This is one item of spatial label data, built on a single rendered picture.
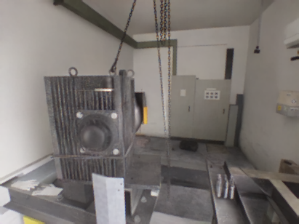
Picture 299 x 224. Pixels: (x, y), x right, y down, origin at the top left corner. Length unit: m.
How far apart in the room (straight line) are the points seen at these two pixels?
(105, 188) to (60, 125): 0.50
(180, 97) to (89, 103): 3.11
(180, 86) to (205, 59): 0.93
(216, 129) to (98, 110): 3.44
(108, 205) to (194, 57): 3.74
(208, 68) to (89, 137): 3.58
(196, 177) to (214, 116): 2.34
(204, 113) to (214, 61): 1.30
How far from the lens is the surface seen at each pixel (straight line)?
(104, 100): 0.96
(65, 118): 1.08
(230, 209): 1.39
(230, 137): 4.19
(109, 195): 0.96
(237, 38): 4.33
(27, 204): 1.97
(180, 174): 1.89
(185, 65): 4.11
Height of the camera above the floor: 1.56
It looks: 11 degrees down
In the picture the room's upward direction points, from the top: straight up
